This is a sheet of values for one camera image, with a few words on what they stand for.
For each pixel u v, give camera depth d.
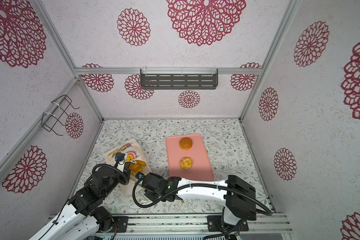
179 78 0.94
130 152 0.82
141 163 0.90
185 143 1.00
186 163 0.92
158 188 0.56
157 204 0.53
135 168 0.89
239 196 0.43
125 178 0.64
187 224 0.75
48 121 0.73
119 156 0.62
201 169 0.93
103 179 0.52
